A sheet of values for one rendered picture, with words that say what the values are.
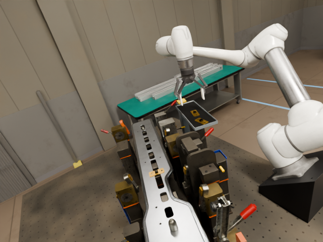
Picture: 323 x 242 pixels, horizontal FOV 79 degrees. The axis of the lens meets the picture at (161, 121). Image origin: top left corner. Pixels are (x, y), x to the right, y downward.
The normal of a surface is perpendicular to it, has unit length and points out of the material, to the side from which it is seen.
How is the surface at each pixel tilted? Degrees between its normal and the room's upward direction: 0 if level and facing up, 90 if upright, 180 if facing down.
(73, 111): 90
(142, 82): 90
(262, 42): 61
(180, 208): 0
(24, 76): 90
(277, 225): 0
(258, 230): 0
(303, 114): 49
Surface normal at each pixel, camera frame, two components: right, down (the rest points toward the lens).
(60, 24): 0.52, 0.28
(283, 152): -0.62, 0.33
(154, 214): -0.23, -0.87
